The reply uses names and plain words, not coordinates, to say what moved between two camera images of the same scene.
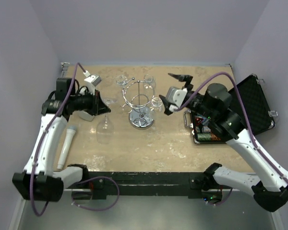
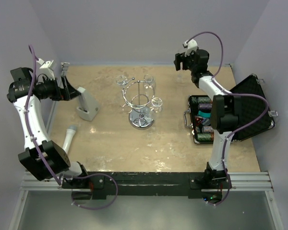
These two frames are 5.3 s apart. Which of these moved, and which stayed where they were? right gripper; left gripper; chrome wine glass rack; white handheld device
Moved: right gripper; left gripper
Stayed: chrome wine glass rack; white handheld device
